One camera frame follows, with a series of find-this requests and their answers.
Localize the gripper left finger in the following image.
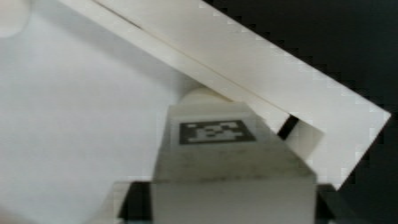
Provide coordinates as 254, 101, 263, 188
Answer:
100, 181, 153, 224

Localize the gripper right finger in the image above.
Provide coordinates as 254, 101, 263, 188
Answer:
315, 184, 363, 224

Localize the white square tabletop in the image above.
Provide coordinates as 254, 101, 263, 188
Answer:
0, 0, 391, 224

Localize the white leg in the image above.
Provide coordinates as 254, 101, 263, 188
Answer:
151, 88, 316, 224

